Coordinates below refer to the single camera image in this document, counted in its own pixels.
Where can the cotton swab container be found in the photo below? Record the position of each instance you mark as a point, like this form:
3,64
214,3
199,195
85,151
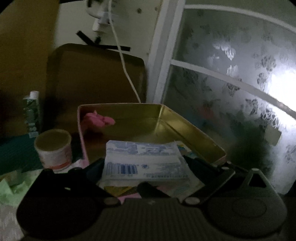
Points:
54,149

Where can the pink knitted soft toy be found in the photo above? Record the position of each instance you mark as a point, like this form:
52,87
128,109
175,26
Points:
96,122

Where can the pink macaron tin box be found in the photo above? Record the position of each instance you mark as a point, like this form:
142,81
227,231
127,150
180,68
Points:
146,123

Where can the green cloth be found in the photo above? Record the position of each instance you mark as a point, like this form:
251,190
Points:
15,184

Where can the blue white tissue pack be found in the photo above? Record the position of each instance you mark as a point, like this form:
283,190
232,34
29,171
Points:
130,163

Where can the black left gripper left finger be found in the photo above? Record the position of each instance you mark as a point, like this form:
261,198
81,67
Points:
86,179

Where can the white power strip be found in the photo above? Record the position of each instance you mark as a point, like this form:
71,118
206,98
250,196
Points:
100,12

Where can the green drink carton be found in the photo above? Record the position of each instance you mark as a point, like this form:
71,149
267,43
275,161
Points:
31,108

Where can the yellow card box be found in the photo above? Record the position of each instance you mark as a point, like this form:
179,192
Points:
120,191

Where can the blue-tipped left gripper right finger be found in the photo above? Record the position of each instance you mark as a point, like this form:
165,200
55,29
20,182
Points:
213,177

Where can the brown tray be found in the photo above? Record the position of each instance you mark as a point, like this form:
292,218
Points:
81,74

